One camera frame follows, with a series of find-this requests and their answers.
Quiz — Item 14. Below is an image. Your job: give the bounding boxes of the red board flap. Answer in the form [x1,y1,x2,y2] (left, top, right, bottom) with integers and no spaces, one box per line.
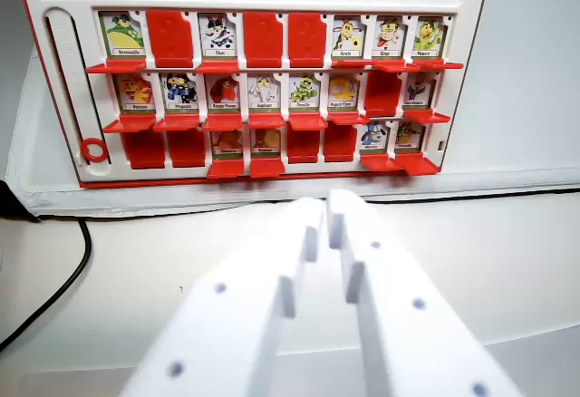
[287,112,329,132]

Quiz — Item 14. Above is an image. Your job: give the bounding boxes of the red and white game board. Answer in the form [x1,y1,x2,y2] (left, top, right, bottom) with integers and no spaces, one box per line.
[13,0,495,189]

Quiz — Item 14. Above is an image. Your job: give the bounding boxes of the black cable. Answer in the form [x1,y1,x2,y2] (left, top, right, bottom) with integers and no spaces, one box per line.
[0,179,93,353]

